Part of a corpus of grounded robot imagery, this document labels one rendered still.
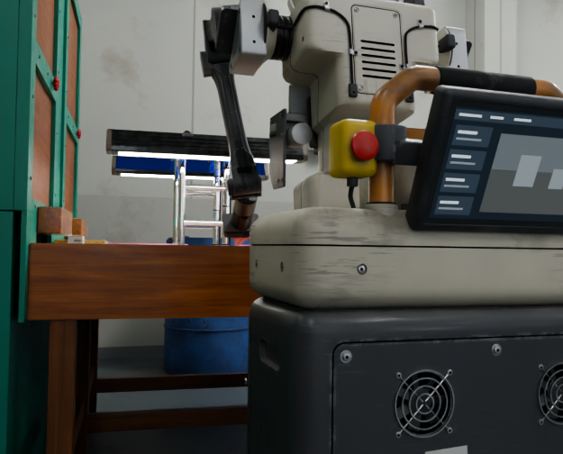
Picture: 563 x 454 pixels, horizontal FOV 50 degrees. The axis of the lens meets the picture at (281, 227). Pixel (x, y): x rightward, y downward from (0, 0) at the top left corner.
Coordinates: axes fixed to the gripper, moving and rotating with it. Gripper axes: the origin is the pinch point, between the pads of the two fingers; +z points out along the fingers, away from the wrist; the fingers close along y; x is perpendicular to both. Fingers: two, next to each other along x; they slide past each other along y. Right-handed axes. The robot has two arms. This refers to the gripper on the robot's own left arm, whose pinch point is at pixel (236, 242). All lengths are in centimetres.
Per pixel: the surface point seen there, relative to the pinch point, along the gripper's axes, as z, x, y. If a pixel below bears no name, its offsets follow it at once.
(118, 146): -7.6, -30.5, 33.2
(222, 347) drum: 178, -64, -22
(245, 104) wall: 140, -241, -51
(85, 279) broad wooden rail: -7.1, 17.0, 40.3
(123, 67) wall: 124, -253, 35
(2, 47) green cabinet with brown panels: -44, -24, 59
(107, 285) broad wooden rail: -6.2, 18.1, 35.0
